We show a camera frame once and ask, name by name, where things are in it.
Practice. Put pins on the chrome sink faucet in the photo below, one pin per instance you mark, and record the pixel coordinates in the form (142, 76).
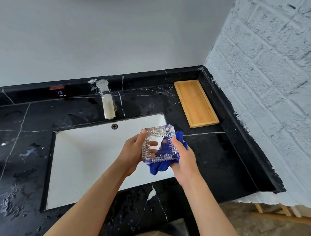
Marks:
(106, 99)

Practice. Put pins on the black and orange wall sticker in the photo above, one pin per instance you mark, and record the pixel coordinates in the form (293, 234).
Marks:
(58, 91)

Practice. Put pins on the rectangular bamboo tray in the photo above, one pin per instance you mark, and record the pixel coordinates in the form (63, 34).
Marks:
(196, 103)

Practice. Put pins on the person's left forearm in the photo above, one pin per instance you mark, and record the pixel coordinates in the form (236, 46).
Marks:
(87, 209)

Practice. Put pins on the white rectangular sink basin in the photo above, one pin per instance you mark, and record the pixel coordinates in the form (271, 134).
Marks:
(104, 158)

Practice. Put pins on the wooden frame under counter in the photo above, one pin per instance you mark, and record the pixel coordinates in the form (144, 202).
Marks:
(279, 214)

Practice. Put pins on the person's left thumb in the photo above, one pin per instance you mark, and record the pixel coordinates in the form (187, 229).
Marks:
(142, 137)

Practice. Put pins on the person's right thumb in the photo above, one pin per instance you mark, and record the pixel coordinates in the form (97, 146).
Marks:
(176, 148)

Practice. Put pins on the person's left hand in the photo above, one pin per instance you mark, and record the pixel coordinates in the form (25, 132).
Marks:
(130, 155)

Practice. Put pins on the person's right forearm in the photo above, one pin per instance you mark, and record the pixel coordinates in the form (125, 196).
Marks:
(206, 209)

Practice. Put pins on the square clear glass ashtray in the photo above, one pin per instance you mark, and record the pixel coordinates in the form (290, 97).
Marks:
(159, 144)

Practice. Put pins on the blue cleaning cloth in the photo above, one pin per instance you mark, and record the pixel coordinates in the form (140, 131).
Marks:
(161, 165)

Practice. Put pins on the person's right hand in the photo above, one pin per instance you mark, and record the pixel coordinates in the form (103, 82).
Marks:
(183, 160)

